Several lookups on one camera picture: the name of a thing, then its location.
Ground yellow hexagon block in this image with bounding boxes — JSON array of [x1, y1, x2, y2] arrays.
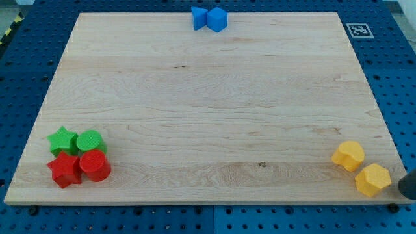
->
[[355, 163, 392, 197]]

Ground blue cube block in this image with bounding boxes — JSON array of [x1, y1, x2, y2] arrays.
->
[[207, 7, 228, 33]]

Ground green cylinder block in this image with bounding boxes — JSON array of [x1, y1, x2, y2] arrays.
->
[[76, 129, 107, 153]]

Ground green star block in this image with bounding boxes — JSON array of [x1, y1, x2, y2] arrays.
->
[[47, 126, 79, 157]]

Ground wooden board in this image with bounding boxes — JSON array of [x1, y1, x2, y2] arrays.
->
[[5, 12, 408, 206]]

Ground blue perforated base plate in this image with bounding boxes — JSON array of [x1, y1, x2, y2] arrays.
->
[[1, 0, 415, 233]]

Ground white fiducial marker tag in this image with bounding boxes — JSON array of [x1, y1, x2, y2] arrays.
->
[[346, 23, 374, 38]]

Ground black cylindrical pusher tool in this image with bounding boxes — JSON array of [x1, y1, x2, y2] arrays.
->
[[398, 169, 415, 200]]

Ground red cylinder block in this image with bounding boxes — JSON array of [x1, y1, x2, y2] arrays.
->
[[79, 149, 111, 182]]

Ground blue triangle block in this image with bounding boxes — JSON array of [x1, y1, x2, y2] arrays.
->
[[191, 6, 208, 31]]

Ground yellow heart block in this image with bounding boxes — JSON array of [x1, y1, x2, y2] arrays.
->
[[331, 140, 365, 172]]

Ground red star block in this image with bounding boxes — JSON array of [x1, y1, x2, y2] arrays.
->
[[47, 151, 83, 189]]

